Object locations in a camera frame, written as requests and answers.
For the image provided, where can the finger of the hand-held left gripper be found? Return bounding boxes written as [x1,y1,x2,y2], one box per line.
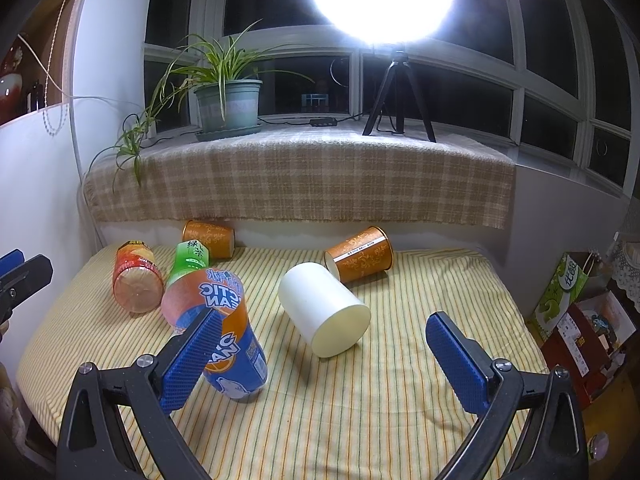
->
[0,249,25,281]
[0,255,54,322]

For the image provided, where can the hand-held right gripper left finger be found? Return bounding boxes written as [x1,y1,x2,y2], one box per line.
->
[56,305,223,480]

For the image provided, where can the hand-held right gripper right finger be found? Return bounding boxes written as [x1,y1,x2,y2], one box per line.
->
[425,311,591,480]

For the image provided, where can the white cup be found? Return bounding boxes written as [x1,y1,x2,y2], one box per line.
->
[278,262,372,359]

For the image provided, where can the blue and orange cup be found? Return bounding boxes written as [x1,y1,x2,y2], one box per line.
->
[161,268,269,404]

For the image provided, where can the orange patterned paper cup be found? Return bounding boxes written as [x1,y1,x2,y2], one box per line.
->
[322,226,396,283]
[181,219,236,260]

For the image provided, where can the green tea bottle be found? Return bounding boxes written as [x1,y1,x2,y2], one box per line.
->
[165,240,211,292]

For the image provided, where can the red clear plastic bottle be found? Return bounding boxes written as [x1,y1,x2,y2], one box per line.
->
[112,241,165,314]

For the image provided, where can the yellow striped sheet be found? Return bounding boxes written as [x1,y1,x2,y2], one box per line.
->
[15,245,551,480]

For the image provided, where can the green carton box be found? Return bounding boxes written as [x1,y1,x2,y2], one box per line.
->
[530,252,593,342]

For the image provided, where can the red cardboard box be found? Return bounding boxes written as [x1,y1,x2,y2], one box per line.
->
[540,290,638,402]

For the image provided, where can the red and white vase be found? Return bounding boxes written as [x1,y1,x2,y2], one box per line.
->
[0,35,27,126]

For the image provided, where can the white lace cloth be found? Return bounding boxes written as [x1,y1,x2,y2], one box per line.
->
[607,232,640,307]

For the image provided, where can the beige checked cloth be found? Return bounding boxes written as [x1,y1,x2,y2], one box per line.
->
[82,122,517,231]

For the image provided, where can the green pot saucer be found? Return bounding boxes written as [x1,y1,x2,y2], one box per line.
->
[195,120,263,142]

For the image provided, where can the grey-green flower pot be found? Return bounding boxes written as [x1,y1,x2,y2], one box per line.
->
[194,79,263,133]

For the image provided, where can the spider plant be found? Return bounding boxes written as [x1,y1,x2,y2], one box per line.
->
[89,19,316,193]

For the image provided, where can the black tripod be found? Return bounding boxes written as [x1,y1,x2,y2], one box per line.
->
[362,45,437,144]

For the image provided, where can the white bead cord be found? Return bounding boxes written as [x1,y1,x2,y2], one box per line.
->
[42,0,83,137]

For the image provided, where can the black cable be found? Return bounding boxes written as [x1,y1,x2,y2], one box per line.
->
[140,114,366,148]

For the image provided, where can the ring light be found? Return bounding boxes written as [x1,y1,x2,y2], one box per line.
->
[309,0,456,46]

